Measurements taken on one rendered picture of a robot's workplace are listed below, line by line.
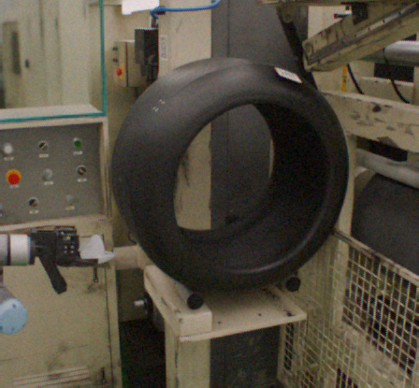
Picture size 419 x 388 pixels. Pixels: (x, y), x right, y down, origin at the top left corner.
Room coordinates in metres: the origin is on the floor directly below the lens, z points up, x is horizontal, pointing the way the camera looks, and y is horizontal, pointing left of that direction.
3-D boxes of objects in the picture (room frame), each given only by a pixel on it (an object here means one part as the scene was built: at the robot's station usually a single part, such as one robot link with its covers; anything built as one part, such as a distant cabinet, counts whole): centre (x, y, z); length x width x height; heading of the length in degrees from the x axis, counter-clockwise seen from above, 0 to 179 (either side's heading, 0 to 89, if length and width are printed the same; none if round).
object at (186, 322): (1.45, 0.08, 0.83); 0.36 x 0.09 x 0.06; 20
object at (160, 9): (1.73, 0.06, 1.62); 0.19 x 0.19 x 0.06; 20
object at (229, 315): (1.50, -0.05, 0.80); 0.37 x 0.36 x 0.02; 110
